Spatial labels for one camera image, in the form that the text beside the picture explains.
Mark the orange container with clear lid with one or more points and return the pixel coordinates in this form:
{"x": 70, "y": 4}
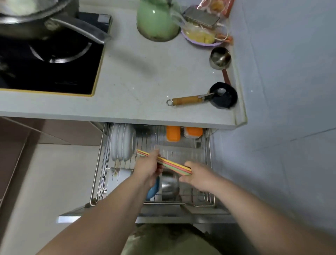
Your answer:
{"x": 193, "y": 132}

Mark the white plate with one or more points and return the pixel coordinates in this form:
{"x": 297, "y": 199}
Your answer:
{"x": 114, "y": 143}
{"x": 120, "y": 143}
{"x": 129, "y": 144}

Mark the person's right hand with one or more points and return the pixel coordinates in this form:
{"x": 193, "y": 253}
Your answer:
{"x": 200, "y": 177}

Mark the black glass gas stove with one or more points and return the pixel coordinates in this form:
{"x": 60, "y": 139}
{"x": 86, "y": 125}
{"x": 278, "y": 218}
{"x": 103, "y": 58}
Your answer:
{"x": 49, "y": 63}

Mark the person's left forearm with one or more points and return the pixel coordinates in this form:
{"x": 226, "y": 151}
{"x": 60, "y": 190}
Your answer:
{"x": 105, "y": 218}

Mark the bundle of colourful chopsticks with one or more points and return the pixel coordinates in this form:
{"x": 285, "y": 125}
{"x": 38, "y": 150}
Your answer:
{"x": 170, "y": 164}

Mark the purple bowl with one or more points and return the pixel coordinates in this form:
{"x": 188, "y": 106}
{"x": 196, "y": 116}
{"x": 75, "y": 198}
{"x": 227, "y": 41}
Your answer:
{"x": 195, "y": 42}

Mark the person's left hand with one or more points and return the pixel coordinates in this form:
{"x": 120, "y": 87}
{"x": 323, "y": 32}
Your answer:
{"x": 145, "y": 166}

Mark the flat metal grater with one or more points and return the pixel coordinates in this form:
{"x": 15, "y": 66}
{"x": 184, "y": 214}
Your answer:
{"x": 201, "y": 15}

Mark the clear bag of yellow food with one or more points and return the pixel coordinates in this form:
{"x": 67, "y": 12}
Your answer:
{"x": 199, "y": 35}

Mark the person's right forearm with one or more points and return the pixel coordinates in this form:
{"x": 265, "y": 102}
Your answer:
{"x": 259, "y": 218}

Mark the green kettle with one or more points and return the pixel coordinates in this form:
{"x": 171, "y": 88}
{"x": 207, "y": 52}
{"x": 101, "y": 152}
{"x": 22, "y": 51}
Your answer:
{"x": 156, "y": 21}

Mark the black bowl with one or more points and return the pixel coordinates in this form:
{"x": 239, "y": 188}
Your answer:
{"x": 227, "y": 98}

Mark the clear plastic box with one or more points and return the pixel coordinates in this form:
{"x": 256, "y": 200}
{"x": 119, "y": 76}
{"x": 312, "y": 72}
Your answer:
{"x": 183, "y": 155}

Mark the clear packet with orange food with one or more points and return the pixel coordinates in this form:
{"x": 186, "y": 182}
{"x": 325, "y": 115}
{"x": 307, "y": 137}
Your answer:
{"x": 216, "y": 6}

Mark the person's right thumb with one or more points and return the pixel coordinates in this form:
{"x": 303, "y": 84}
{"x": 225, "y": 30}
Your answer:
{"x": 189, "y": 165}

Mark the person's left thumb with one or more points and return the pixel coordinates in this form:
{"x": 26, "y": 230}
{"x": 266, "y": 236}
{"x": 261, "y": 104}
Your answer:
{"x": 155, "y": 153}

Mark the person's olive shirt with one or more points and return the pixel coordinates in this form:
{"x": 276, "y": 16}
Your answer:
{"x": 170, "y": 240}

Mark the steel drawer front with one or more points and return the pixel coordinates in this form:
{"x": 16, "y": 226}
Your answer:
{"x": 157, "y": 216}

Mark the steel bowl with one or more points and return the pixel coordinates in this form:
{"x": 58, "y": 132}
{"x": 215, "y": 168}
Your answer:
{"x": 169, "y": 185}

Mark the blue bowl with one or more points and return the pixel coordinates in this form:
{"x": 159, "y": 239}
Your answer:
{"x": 153, "y": 189}

